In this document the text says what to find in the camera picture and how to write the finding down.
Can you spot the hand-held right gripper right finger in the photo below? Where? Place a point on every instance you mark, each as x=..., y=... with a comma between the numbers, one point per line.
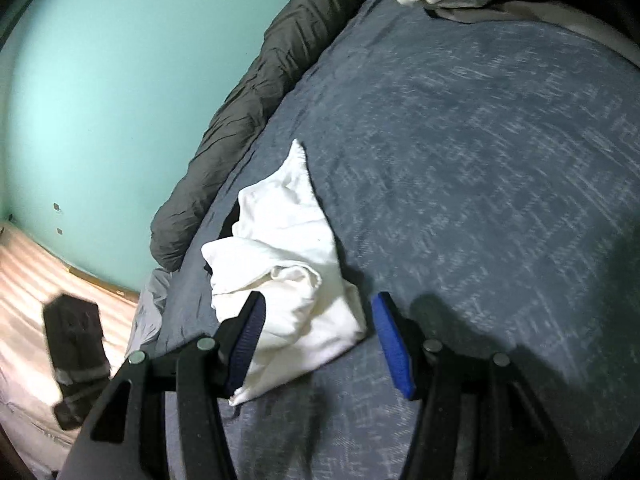
x=395, y=345

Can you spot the white polo shirt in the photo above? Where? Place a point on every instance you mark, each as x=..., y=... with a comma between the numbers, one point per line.
x=290, y=260

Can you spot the light grey blanket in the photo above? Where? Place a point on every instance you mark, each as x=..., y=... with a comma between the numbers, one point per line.
x=150, y=305

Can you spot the wooden window frame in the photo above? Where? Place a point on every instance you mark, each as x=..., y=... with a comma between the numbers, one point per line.
x=100, y=281

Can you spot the dark grey rolled duvet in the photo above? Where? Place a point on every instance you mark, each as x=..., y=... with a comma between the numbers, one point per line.
x=250, y=110

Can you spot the bed with blue sheet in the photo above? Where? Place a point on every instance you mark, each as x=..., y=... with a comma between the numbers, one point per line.
x=475, y=160

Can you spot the pink curtain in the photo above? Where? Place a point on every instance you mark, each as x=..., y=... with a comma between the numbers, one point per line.
x=25, y=310

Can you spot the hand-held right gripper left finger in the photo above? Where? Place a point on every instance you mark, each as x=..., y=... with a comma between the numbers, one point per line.
x=245, y=345

